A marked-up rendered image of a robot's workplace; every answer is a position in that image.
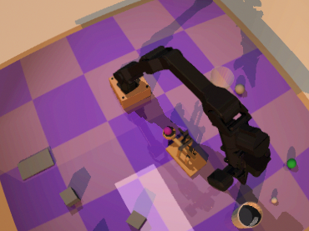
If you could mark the small tan ball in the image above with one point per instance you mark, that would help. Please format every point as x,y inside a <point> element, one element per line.
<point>274,200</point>
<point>240,88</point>

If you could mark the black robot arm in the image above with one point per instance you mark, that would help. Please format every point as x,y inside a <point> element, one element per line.
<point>218,104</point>

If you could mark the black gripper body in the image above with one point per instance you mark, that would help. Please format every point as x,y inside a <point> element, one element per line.
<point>221,179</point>

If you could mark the wooden toy catapult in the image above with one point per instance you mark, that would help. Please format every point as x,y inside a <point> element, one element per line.
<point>183,153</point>

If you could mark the green ball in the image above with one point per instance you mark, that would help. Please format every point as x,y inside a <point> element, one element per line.
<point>291,163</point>

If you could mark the magenta ball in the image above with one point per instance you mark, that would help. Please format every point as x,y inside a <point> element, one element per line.
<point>168,130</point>

